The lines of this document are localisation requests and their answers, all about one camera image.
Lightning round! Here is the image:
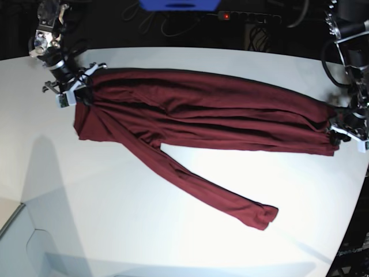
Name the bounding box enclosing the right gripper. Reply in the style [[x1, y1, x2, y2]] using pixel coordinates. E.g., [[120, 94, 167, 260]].
[[42, 62, 107, 106]]

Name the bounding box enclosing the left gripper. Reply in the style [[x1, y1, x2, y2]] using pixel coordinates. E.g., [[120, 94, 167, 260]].
[[329, 123, 368, 146]]

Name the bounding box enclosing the dark red t-shirt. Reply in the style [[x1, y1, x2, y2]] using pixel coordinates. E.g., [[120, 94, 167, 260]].
[[74, 69, 339, 230]]

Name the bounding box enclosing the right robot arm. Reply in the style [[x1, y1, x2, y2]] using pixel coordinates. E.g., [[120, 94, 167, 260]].
[[28, 1, 107, 108]]

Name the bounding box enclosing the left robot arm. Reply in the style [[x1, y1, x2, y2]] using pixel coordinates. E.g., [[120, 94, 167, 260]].
[[292, 1, 368, 155]]

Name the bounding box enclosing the blue box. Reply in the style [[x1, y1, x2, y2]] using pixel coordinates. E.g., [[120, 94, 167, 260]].
[[139, 0, 221, 12]]

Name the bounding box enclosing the black power strip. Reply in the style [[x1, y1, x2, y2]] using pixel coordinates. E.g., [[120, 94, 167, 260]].
[[217, 11, 282, 24]]

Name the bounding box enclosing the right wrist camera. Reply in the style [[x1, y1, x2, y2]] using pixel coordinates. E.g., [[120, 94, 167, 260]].
[[55, 91, 77, 108]]

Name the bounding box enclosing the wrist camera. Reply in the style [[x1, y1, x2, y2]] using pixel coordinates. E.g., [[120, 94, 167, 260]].
[[55, 91, 77, 108], [357, 140, 369, 153]]

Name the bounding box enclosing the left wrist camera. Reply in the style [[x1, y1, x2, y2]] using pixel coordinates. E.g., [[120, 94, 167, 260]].
[[357, 140, 369, 153]]

